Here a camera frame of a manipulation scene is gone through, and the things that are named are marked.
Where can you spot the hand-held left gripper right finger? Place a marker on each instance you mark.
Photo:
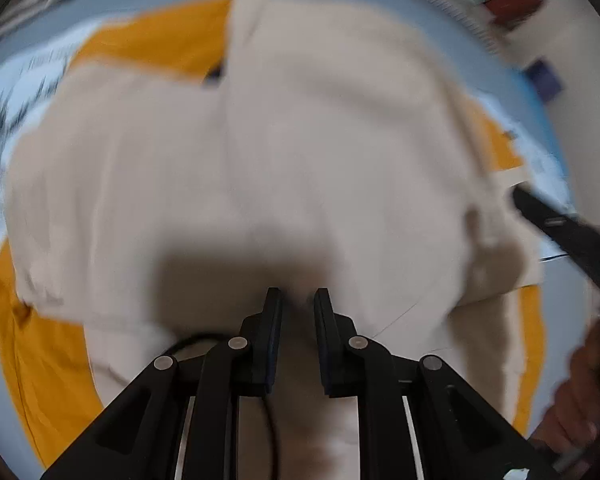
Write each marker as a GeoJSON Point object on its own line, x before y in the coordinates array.
{"type": "Point", "coordinates": [322, 340]}

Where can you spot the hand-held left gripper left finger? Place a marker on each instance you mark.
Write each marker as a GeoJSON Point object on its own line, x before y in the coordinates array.
{"type": "Point", "coordinates": [275, 340]}

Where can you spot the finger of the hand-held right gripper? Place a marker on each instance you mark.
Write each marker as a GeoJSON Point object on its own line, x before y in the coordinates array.
{"type": "Point", "coordinates": [545, 217]}

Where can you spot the beige and mustard hooded jacket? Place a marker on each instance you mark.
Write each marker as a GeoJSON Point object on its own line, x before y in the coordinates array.
{"type": "Point", "coordinates": [280, 160]}

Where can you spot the person's right hand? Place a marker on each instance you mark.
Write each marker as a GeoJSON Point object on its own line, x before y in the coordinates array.
{"type": "Point", "coordinates": [582, 395]}

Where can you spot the purple box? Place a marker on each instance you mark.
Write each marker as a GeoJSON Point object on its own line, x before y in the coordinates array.
{"type": "Point", "coordinates": [546, 80]}

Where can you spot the dark red cushion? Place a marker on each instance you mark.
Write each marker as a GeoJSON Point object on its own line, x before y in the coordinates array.
{"type": "Point", "coordinates": [512, 2]}

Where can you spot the bed with grey sheet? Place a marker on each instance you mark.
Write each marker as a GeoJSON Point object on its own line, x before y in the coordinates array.
{"type": "Point", "coordinates": [410, 12]}

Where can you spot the light blue printed sheet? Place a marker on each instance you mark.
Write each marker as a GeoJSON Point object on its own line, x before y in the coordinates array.
{"type": "Point", "coordinates": [30, 90]}

